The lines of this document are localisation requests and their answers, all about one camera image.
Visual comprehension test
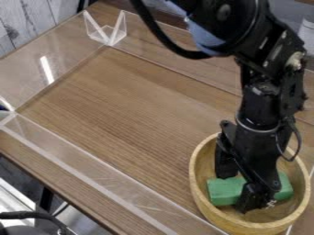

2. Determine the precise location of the green rectangular block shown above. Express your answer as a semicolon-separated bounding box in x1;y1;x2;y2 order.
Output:
206;172;294;207

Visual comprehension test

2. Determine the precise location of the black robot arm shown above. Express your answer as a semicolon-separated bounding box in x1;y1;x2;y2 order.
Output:
130;0;306;213

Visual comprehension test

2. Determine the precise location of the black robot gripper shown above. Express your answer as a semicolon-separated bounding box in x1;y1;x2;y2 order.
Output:
215;120;291;214

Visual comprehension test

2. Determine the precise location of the black table leg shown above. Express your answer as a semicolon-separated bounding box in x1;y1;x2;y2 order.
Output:
39;187;54;211

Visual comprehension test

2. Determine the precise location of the brown wooden bowl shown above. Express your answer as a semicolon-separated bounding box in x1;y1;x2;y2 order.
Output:
189;134;314;235

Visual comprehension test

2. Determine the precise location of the black cable loop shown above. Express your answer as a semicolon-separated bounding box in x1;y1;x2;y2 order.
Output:
0;210;68;235

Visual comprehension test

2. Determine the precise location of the clear acrylic tray wall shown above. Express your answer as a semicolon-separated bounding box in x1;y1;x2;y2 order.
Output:
0;6;314;235

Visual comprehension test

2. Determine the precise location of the white cylindrical container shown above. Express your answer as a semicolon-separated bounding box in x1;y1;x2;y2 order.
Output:
298;18;314;54

